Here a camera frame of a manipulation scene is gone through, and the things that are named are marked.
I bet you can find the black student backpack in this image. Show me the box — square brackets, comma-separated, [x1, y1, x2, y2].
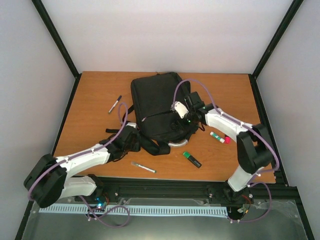
[105, 71, 198, 156]

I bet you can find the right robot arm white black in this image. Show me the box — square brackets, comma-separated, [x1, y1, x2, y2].
[172, 92, 277, 202]

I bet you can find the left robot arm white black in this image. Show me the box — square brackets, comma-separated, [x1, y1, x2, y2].
[23, 123, 141, 208]

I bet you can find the white green glue stick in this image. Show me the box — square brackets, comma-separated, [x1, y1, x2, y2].
[210, 131, 225, 143]

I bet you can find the green black highlighter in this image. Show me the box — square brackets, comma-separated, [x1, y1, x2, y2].
[182, 151, 202, 169]

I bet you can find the pink black highlighter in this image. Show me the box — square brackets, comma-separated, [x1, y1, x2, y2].
[224, 135, 231, 144]

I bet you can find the silver pen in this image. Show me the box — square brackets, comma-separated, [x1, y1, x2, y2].
[131, 161, 157, 174]

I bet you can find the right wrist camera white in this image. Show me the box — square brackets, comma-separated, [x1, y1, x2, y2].
[171, 101, 189, 119]

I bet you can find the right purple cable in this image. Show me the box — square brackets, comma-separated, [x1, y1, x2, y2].
[172, 79, 280, 224]

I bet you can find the purple cable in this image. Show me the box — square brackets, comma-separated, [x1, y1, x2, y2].
[27, 102, 131, 229]
[172, 79, 280, 224]

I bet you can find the light blue cable duct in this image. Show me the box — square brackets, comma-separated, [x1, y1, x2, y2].
[38, 203, 228, 218]

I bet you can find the black aluminium rail base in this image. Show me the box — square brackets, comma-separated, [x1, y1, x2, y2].
[32, 176, 301, 208]

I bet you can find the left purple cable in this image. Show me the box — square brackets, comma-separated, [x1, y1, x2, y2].
[27, 102, 131, 229]

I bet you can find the right black frame post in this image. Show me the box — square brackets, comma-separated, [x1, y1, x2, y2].
[252, 0, 305, 78]

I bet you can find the black frame post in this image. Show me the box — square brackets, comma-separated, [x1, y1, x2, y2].
[252, 0, 305, 78]
[31, 0, 81, 78]

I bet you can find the left black frame post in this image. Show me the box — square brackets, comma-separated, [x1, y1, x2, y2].
[31, 0, 81, 78]

